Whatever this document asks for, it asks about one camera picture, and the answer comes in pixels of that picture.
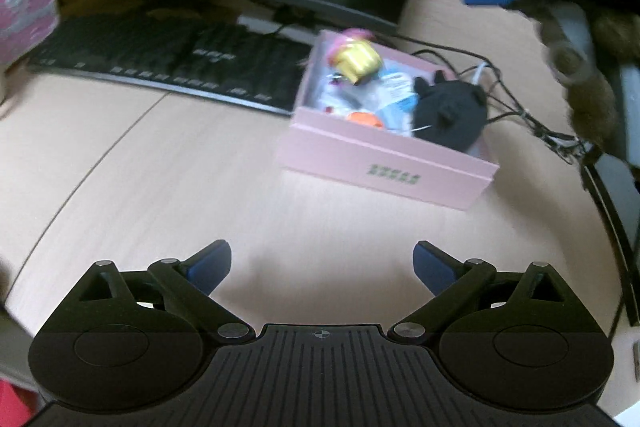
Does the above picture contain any pink pig toy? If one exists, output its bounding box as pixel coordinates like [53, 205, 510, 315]
[335, 28, 376, 52]

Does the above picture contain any black plush toy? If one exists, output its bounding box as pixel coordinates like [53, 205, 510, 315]
[411, 69, 488, 152]

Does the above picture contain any blue tissue packet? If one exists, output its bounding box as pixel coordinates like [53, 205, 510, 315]
[375, 72, 421, 138]

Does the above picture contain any pink gift box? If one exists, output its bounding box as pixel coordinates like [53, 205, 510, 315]
[0, 0, 61, 68]

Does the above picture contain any small orange toy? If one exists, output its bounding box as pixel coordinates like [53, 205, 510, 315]
[345, 111, 386, 130]

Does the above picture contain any yellow cupcake toy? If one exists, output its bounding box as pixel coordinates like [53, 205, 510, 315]
[332, 38, 383, 86]

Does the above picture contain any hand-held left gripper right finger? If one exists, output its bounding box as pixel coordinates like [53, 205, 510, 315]
[390, 241, 596, 343]

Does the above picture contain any person's right forearm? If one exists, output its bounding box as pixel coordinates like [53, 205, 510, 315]
[565, 9, 640, 148]

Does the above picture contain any black keyboard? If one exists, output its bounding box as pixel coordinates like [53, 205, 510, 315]
[25, 14, 313, 116]

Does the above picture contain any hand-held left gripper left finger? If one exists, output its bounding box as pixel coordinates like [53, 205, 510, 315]
[60, 239, 256, 343]

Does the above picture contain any black cable bundle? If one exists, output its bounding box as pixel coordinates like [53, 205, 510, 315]
[395, 34, 591, 160]

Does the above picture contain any pink cardboard box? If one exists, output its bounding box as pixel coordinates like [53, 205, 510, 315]
[276, 29, 501, 212]

